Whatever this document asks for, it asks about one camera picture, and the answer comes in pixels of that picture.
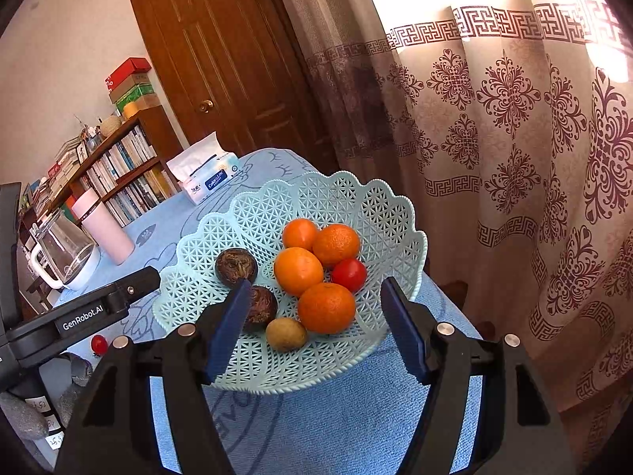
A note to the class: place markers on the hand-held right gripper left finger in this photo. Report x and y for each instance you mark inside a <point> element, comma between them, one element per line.
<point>230,326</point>

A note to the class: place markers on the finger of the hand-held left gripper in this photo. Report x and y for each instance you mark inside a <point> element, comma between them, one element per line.
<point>143,282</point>

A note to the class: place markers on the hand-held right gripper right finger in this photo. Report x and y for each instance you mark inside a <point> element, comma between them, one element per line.
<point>405,326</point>

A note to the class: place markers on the dark brown water chestnut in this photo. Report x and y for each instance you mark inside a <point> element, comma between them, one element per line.
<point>235,264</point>
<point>262,307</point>

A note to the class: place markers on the brown kiwi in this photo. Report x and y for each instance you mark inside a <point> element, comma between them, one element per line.
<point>286,334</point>

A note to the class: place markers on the red cherry tomato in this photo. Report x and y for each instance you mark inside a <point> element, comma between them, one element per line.
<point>99,345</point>
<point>350,274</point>

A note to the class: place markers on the large dimpled tangerine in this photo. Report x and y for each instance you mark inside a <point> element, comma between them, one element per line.
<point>326,307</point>

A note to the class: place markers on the large smooth orange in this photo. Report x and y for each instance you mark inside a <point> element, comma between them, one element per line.
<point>298,271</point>

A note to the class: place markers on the light blue lattice basket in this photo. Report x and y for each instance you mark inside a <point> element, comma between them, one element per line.
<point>376,217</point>

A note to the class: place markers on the small smooth orange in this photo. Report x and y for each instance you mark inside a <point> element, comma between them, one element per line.
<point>299,234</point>

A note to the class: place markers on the pink thermos bottle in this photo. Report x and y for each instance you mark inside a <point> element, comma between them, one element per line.
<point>106,232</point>

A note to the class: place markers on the grey stone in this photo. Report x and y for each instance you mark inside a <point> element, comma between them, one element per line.
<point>22,415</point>
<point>74,386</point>

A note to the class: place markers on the rows of shelved books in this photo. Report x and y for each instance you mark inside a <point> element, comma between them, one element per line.
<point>123,168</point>

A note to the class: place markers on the white tissue pack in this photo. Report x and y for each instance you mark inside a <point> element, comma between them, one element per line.
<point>207,173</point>

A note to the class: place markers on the wooden bookshelf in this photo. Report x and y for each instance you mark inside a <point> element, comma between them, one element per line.
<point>158,133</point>

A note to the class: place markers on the beige woven pot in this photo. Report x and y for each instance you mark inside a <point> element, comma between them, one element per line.
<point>112,126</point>

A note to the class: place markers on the yellow roll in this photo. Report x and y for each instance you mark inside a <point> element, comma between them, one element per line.
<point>132,109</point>

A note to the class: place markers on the brass door knob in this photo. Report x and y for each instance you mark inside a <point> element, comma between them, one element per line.
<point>205,105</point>

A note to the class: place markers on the green box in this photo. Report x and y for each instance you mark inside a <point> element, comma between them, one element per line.
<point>133,91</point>

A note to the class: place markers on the red box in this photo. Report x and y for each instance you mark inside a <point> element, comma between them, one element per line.
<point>126,72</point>

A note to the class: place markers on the beige patterned curtain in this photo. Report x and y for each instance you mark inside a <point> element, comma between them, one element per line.
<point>494,133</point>

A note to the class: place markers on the brown wooden door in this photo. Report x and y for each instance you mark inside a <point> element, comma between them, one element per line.
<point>222,49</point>

